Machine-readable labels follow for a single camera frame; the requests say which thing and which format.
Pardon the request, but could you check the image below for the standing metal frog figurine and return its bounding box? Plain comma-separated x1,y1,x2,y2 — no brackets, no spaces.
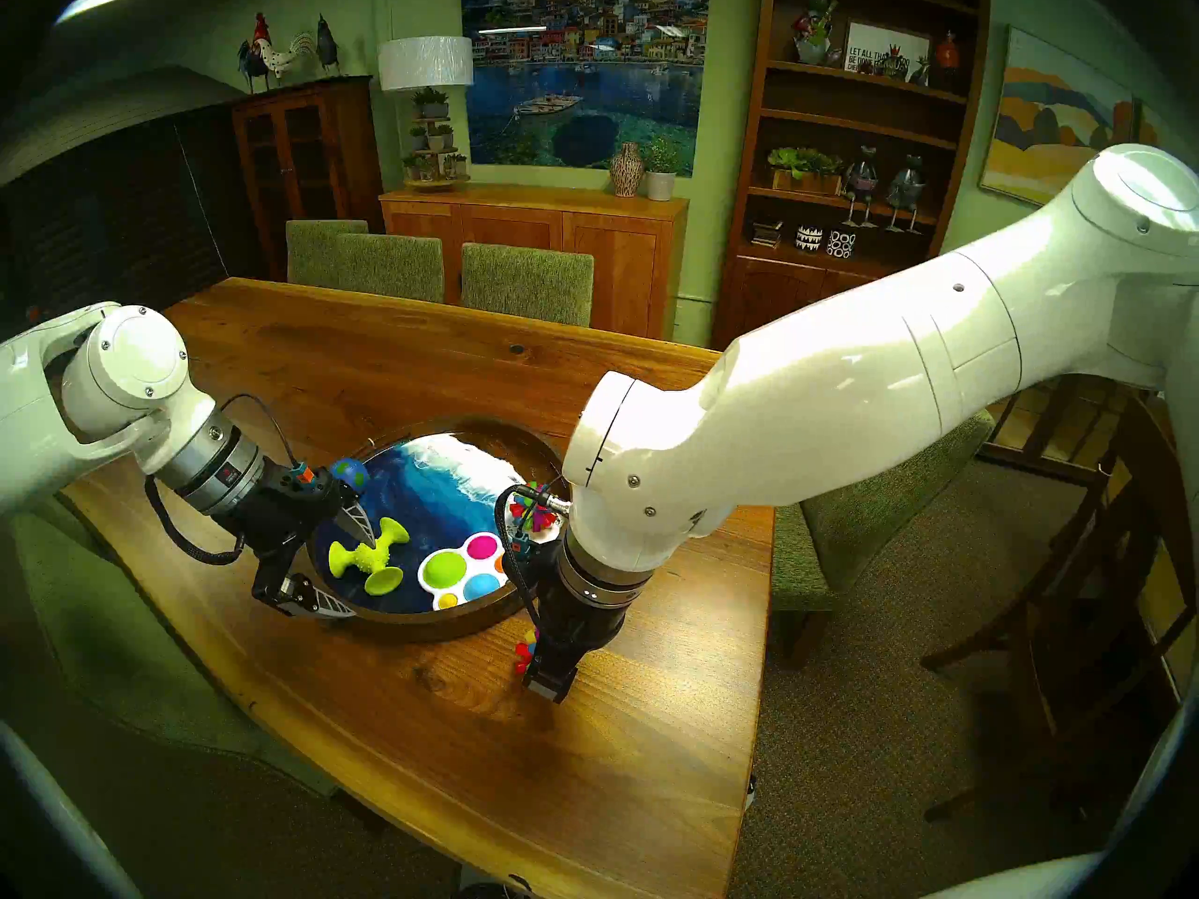
843,145,881,228
885,155,928,235

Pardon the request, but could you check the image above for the white pop bubble toy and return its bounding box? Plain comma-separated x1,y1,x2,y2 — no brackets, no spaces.
419,532,514,612

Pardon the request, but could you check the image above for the narrow abstract landscape painting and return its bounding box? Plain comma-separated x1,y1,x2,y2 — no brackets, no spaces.
1129,96,1172,151

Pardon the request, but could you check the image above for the white potted plant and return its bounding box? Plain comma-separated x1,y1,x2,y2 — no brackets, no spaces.
643,136,679,202

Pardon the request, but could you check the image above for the framed text sign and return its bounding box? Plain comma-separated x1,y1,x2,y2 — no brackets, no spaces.
843,22,933,81

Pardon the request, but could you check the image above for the white drum lampshade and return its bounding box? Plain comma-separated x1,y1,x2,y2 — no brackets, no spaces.
377,36,475,93

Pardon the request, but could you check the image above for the tiered succulent plant stand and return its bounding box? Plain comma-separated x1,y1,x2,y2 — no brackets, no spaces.
403,87,471,191

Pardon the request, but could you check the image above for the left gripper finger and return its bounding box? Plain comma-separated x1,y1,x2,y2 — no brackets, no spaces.
253,574,357,620
333,496,377,550

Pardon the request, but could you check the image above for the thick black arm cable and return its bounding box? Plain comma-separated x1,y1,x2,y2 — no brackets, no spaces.
494,483,572,626
143,476,246,566

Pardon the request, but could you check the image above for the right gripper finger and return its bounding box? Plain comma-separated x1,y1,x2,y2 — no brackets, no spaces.
522,638,585,705

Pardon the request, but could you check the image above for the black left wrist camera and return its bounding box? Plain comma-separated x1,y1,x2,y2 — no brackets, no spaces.
281,462,343,512

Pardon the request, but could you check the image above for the lime green suction cup toy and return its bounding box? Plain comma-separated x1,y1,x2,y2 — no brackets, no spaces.
328,518,410,597

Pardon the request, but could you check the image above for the round wooden ocean resin tray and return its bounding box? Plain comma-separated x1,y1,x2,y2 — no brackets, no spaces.
304,418,572,641

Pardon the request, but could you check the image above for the green upholstered chair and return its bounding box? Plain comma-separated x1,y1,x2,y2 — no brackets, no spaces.
773,410,996,669
335,233,445,304
0,508,338,800
286,219,369,287
460,243,596,328

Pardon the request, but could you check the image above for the dark wooden chair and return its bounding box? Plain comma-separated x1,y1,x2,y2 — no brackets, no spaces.
923,373,1199,823

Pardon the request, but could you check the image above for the large abstract landscape painting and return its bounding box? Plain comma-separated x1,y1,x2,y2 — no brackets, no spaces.
979,24,1139,207

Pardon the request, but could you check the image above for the frog with guitar figurine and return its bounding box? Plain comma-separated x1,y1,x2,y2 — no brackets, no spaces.
792,0,839,66

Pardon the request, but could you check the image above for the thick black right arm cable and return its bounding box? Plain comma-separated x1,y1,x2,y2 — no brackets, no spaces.
494,483,572,626

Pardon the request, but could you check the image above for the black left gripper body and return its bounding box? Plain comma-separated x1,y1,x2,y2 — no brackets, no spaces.
228,476,343,594

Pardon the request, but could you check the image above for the large harbour town picture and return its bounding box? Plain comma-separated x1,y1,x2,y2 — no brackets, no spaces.
459,0,711,177

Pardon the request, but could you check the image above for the dark glass door cabinet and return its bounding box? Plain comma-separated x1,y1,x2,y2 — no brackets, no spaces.
232,75,385,280

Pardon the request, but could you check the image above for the dark wood bookshelf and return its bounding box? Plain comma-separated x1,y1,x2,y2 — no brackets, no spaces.
712,0,1003,350

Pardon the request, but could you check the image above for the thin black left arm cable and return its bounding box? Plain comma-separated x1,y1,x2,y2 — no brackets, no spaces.
220,393,305,467

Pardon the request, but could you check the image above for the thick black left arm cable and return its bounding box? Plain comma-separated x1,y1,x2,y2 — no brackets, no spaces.
143,476,246,566

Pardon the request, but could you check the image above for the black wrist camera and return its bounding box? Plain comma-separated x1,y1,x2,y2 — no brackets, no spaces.
281,462,343,512
506,530,563,594

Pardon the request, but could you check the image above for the wooden succulent planter box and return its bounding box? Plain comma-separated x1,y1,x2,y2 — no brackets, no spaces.
768,147,844,197

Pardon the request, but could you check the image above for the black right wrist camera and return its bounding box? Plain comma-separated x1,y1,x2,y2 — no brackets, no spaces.
506,530,563,594

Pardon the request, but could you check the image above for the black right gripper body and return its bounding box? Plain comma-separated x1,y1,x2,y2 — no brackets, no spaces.
532,577,626,661

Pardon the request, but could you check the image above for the light wood sideboard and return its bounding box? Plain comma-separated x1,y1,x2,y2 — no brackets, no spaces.
379,184,689,341

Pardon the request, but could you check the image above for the white red rooster figurine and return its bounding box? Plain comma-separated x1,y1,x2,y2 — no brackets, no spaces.
251,12,318,88

